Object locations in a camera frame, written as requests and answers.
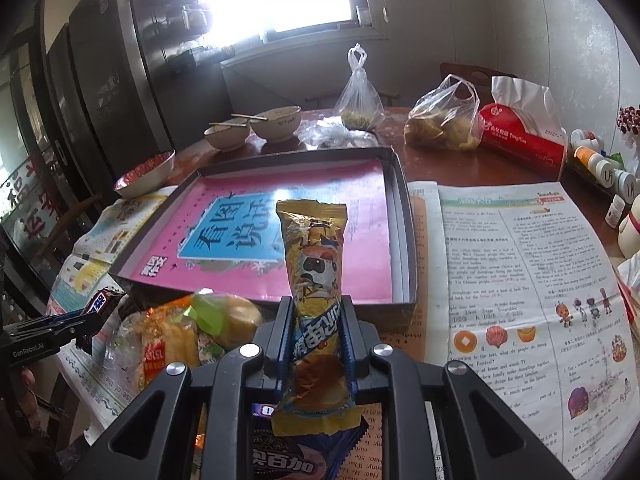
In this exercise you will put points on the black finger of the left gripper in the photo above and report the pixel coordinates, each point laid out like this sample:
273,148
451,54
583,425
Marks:
41,337

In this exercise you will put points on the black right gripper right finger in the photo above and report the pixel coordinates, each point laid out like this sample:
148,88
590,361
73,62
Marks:
357,339

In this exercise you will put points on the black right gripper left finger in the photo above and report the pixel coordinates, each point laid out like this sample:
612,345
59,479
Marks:
276,340

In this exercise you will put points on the yellow snack cake packet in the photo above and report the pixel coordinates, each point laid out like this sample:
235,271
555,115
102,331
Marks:
316,399

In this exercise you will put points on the dark blue snack packet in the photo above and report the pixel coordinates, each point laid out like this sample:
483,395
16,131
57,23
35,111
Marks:
102,309

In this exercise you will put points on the plastic bag of fried snacks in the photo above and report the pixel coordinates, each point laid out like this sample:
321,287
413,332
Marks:
446,117

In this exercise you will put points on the dark shallow cardboard box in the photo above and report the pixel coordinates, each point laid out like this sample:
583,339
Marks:
400,226

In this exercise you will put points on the green wrapped round pastry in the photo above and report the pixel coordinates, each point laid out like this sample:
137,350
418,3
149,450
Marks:
231,320

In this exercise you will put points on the clear bag of pastries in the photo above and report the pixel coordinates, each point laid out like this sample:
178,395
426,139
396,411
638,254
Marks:
146,342

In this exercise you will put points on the blue cookie snack packet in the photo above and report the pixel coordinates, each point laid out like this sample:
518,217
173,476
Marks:
314,456

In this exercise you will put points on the pink Chinese picture book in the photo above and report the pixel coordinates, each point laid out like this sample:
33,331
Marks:
223,233

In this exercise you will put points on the colourful newspaper on left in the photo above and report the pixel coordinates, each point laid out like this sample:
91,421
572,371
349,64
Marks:
85,270

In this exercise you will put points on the English exercise newspaper sheet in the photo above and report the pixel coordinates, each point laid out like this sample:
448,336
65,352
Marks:
535,309

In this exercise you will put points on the white bowl with red contents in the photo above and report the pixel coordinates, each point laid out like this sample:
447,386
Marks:
146,177

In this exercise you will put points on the crumpled clear plastic wrap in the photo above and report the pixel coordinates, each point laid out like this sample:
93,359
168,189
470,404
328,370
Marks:
331,133

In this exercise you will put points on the white ceramic bowl left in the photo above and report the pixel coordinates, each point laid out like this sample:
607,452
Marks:
227,136

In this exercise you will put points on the white ceramic bowl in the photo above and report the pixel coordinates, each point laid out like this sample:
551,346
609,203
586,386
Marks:
227,136
279,125

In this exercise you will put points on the white ceramic bowl right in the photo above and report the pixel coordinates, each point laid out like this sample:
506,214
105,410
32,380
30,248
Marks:
279,125

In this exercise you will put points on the wooden chopstick pair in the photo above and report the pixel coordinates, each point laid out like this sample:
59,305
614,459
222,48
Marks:
239,120

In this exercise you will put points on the tied clear plastic bag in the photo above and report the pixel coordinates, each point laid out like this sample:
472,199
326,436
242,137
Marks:
359,106

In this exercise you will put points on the red tissue paper pack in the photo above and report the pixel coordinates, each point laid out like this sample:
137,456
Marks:
523,123

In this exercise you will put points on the small white bottle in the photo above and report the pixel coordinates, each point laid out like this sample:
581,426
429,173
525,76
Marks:
615,212

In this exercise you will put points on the wooden chair back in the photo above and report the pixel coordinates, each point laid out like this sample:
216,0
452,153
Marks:
478,75

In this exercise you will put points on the dark cabinet with shelves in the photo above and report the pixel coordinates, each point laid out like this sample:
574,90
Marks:
129,79

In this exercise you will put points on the white medicine bottle orange cap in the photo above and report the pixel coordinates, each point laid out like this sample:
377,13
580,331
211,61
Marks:
596,163

